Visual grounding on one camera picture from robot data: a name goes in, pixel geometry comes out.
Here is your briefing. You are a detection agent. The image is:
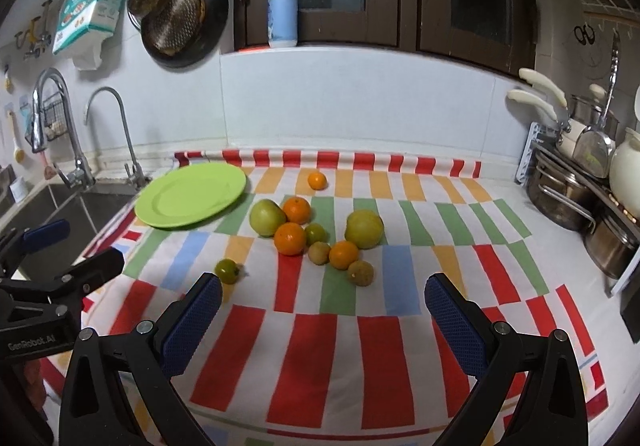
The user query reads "green-orange tangerine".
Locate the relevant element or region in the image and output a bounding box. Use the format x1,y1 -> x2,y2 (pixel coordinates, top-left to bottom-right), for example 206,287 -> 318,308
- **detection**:
214,258 -> 241,284

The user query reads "large green apple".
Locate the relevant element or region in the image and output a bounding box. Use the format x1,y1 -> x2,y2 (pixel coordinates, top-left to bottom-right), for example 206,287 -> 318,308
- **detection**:
250,199 -> 288,238

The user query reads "large front orange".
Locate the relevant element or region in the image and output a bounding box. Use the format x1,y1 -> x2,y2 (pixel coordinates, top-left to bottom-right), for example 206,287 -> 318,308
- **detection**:
273,221 -> 306,256

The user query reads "brownish green small fruit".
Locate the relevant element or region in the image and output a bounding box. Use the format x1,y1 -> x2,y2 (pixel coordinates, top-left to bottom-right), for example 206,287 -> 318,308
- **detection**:
347,261 -> 375,287

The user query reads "small yellow-green fruit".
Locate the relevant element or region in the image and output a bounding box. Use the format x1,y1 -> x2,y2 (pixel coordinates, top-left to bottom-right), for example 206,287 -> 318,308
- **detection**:
307,241 -> 331,266

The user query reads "small green citrus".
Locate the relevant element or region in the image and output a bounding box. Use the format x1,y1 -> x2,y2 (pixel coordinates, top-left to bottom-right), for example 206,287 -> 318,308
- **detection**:
305,223 -> 329,247

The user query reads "large yellow-green pomelo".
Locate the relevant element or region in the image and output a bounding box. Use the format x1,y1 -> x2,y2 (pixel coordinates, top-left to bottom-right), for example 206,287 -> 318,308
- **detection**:
344,210 -> 384,250

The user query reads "small orange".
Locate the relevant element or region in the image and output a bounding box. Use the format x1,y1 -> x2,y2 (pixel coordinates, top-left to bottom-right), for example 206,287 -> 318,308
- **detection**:
307,171 -> 328,191

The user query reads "steel sink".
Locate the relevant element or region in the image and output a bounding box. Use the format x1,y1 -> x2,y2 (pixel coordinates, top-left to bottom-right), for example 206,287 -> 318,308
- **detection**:
0,179 -> 139,285

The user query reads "tall chrome faucet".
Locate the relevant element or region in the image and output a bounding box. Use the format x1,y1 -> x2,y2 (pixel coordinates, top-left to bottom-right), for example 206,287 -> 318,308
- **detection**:
30,68 -> 96,190

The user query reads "green plate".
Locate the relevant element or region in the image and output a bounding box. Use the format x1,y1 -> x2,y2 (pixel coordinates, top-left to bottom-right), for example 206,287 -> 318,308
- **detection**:
134,162 -> 247,229

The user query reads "lower steel pot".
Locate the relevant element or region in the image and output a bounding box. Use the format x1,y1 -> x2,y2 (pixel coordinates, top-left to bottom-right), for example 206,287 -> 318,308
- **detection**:
584,214 -> 639,280

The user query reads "colourful striped tablecloth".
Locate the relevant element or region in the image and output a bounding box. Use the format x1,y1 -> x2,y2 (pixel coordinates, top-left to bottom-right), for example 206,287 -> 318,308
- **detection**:
41,148 -> 611,446

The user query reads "steel pot on rack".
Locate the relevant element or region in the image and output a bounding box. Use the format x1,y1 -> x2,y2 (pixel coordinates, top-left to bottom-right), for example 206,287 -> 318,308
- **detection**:
526,150 -> 598,233

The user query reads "dish rack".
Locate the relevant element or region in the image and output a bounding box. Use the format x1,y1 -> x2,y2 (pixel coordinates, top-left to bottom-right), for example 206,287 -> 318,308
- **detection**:
515,123 -> 639,296

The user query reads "tissue pack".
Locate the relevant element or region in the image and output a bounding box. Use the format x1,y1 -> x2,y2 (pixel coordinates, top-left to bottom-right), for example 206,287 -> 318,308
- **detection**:
52,0 -> 125,71

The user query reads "white ceramic jug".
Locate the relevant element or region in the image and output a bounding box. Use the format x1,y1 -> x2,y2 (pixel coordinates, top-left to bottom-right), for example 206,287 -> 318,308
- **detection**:
610,127 -> 640,219

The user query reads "steel ladle strainer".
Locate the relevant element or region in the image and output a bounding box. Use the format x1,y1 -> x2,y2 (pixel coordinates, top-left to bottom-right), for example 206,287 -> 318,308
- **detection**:
573,28 -> 620,179

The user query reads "black frying pan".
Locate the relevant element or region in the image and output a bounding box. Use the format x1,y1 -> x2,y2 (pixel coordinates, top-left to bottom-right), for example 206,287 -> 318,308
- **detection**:
139,0 -> 229,68

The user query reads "white blue soap bottle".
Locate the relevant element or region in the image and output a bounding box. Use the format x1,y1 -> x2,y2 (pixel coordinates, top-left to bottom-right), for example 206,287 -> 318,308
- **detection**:
267,0 -> 298,48

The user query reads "wire sponge basket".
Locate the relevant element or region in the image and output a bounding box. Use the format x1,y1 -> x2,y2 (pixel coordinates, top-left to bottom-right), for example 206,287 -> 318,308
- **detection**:
25,92 -> 68,153

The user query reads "wall hook rail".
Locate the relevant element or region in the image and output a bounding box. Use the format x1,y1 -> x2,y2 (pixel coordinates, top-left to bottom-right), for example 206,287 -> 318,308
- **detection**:
14,0 -> 53,60

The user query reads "lower cream pan handle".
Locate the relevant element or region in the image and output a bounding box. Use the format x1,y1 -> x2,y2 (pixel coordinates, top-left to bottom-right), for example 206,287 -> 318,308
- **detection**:
506,89 -> 558,123

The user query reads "cream pan handle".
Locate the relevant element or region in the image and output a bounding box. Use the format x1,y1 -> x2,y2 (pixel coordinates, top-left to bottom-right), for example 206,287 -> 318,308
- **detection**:
518,68 -> 568,108
506,89 -> 558,123

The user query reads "upper cream pan handle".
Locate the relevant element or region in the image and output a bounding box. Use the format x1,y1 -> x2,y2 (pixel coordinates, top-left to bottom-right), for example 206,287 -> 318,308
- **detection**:
518,68 -> 568,108

